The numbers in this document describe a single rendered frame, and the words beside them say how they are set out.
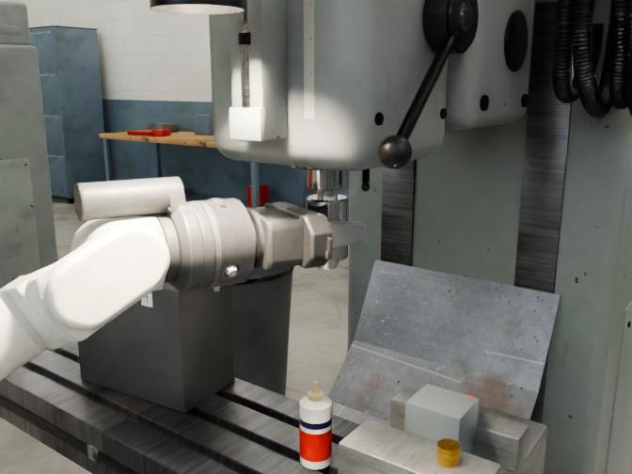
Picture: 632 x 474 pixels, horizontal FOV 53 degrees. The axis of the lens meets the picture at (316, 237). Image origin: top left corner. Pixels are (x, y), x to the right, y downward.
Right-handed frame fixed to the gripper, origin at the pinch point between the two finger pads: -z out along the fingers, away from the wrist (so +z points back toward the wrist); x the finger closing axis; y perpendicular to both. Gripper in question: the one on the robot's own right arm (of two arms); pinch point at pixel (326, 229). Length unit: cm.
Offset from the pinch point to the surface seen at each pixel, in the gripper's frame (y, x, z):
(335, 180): -5.9, -2.3, 0.5
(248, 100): -14.3, -5.1, 11.9
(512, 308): 17.2, 4.0, -36.3
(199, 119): 18, 552, -198
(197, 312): 16.2, 23.6, 6.9
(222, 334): 21.5, 26.3, 1.9
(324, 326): 121, 237, -150
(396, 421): 22.1, -6.9, -5.5
